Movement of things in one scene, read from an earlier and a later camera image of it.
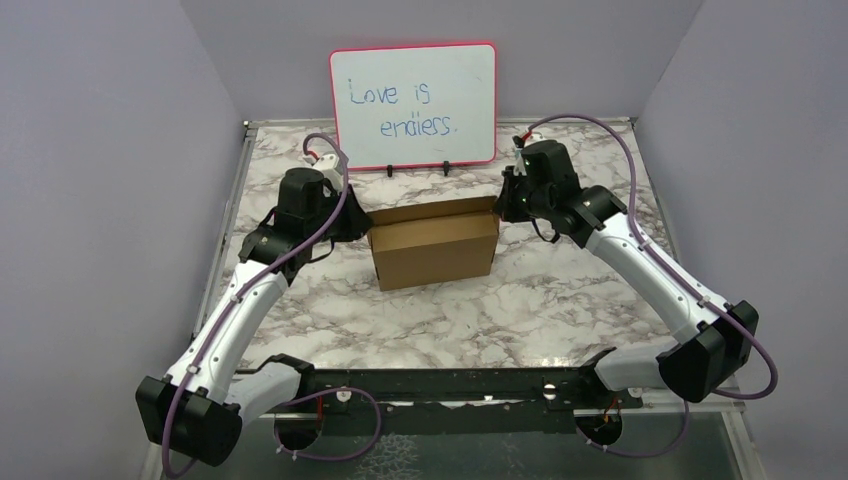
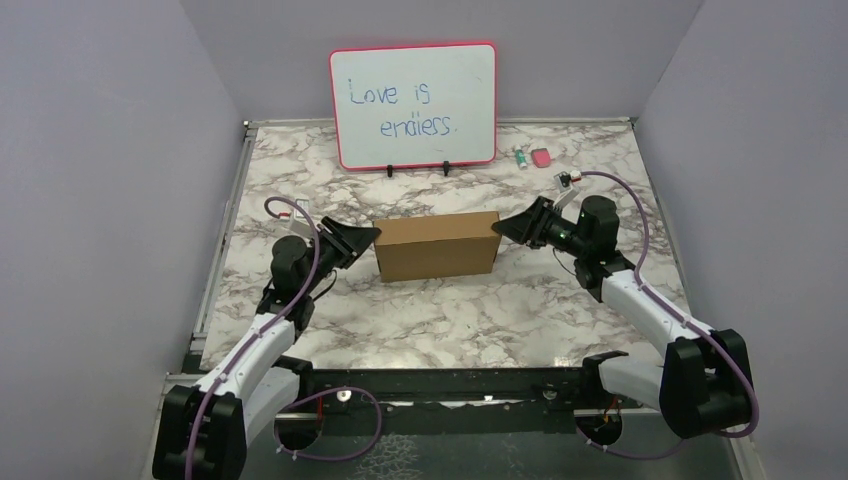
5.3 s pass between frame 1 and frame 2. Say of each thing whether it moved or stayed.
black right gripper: moved
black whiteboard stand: stayed
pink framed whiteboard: stayed
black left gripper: moved
